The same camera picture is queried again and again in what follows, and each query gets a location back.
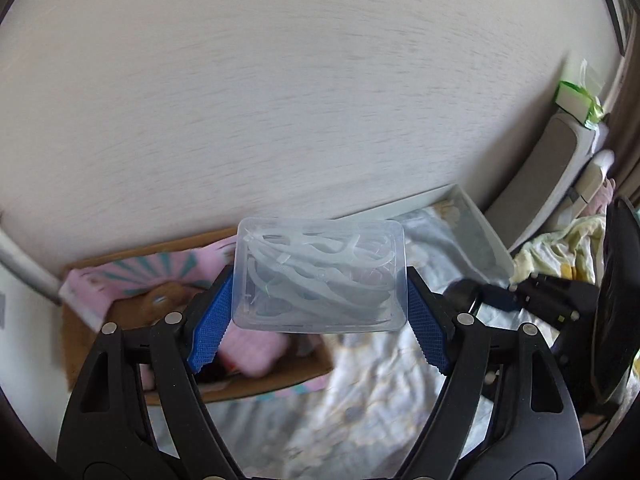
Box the pink fuzzy wristband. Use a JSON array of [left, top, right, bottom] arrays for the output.
[[215, 332, 288, 378]]

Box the yellow green floral quilt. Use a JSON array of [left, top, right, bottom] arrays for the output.
[[510, 215, 608, 291]]

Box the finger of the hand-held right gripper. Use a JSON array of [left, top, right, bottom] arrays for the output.
[[480, 284, 531, 311], [517, 274, 598, 331]]

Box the green tissue pack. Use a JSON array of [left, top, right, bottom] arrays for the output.
[[556, 59, 608, 128]]

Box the white curved frame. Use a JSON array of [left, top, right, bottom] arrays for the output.
[[0, 230, 63, 306]]

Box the grey headboard cushion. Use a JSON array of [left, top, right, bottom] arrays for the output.
[[485, 112, 596, 253]]

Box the clear plastic bag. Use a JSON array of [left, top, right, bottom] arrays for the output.
[[231, 216, 408, 333]]

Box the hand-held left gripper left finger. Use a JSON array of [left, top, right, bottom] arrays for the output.
[[56, 262, 241, 480]]

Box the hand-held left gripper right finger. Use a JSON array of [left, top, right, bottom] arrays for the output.
[[400, 266, 586, 480]]

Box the white plastic armrest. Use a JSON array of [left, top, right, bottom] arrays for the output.
[[570, 150, 616, 206]]

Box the pink printed cardboard box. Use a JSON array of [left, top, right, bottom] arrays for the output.
[[60, 227, 335, 406]]

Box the dark picture frame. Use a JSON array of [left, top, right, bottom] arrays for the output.
[[597, 0, 631, 56]]

